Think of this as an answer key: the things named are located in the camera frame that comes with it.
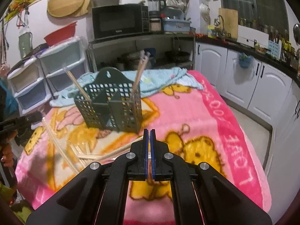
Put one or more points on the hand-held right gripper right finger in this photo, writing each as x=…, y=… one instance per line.
x=153, y=159

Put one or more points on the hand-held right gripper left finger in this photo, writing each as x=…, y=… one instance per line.
x=145, y=159

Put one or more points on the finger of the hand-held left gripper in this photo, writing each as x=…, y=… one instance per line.
x=11, y=126
x=32, y=118

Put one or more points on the wooden chopstick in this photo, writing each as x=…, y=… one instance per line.
x=121, y=148
x=77, y=84
x=137, y=75
x=142, y=72

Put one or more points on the pile of wooden chopsticks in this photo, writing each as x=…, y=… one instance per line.
x=89, y=155

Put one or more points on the green perforated utensil holder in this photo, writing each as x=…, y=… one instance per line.
x=100, y=103

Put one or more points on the person's left hand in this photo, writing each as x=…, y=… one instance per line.
x=5, y=155

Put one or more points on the plastic drawer towers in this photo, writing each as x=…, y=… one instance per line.
x=63, y=56
x=25, y=77

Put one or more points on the pink printed blanket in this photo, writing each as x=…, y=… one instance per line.
x=187, y=112

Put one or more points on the dark flat tray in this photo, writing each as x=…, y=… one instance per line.
x=35, y=51

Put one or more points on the light blue printed cloth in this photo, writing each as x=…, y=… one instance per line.
x=159, y=79

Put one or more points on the red plastic basin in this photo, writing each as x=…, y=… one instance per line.
x=61, y=35

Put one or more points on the steel cooking pot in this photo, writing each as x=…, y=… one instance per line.
x=131, y=61

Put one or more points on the black wok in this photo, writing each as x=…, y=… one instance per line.
x=177, y=56

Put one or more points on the white kitchen cabinets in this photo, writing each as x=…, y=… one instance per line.
x=211, y=61

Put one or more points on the metal shelf rack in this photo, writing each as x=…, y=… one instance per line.
x=131, y=38

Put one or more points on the woven bamboo round tray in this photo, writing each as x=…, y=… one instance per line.
x=65, y=1

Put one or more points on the black microwave oven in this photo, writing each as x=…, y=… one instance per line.
x=117, y=21

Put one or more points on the grain storage jar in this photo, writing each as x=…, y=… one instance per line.
x=155, y=25

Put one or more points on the blue plastic bag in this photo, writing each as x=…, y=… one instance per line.
x=245, y=61

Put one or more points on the blue dish box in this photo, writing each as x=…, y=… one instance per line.
x=175, y=25

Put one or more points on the metal baking pan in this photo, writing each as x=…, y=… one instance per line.
x=105, y=0

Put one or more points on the yellow container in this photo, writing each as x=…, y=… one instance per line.
x=211, y=31

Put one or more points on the metal faucet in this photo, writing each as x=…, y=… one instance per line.
x=220, y=25

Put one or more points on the black kitchen countertop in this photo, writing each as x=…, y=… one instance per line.
x=269, y=61

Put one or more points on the black blender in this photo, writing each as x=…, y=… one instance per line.
x=155, y=4

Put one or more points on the wooden cutting board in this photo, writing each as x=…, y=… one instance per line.
x=228, y=23

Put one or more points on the white board behind sink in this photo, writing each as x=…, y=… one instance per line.
x=253, y=36

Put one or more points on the blue knife block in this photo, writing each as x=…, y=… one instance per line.
x=274, y=46

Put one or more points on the row of glass jars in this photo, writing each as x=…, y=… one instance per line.
x=264, y=28

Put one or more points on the dark framed window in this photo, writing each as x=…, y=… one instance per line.
x=255, y=4

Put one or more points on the vegetable wall poster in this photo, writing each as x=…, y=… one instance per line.
x=23, y=2

